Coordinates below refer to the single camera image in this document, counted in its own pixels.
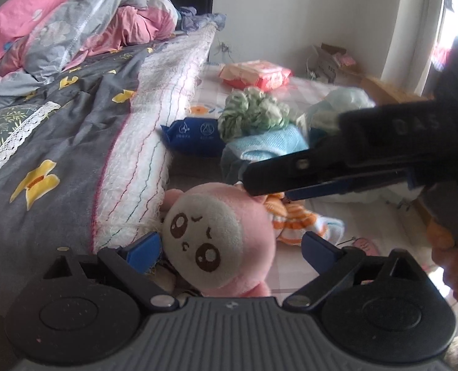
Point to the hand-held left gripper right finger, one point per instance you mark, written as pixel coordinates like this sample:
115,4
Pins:
319,251

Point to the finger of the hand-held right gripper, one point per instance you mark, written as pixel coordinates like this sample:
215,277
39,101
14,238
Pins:
283,174
329,190

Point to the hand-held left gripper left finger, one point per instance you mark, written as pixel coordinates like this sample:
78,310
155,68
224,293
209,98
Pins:
142,253

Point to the large cardboard box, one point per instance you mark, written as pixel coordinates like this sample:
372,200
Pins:
391,91

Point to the pink plush toy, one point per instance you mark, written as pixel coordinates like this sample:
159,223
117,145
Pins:
229,239

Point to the light blue towel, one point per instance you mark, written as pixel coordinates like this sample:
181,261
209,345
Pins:
275,141

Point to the plaid teapot print mat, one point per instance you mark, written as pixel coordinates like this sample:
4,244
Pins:
288,266

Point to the orange striped sock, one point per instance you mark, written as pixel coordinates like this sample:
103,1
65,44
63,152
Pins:
298,220

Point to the green white scrunchie cloth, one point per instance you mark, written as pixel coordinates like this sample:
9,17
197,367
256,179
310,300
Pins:
252,112

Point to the translucent white plastic bag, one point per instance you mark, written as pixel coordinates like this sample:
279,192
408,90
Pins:
344,98

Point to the navy blue packet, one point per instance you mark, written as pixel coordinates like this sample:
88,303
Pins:
194,135

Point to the red wipes packet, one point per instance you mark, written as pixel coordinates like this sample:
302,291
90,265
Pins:
259,75

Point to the small open cardboard box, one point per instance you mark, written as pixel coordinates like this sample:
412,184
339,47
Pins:
325,65

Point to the pink packet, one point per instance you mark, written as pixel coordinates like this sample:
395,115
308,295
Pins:
346,60

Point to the grey quilt with yellow flowers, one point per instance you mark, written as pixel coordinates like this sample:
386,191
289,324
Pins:
58,131

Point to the purple cloth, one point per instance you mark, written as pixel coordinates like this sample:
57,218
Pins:
201,21

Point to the leaf print lace-trimmed cloth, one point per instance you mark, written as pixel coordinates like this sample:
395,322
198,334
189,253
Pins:
4,123

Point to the pink grey floral duvet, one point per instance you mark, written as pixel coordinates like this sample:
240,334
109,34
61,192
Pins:
39,19

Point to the wall socket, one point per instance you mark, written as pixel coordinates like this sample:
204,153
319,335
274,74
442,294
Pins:
225,47

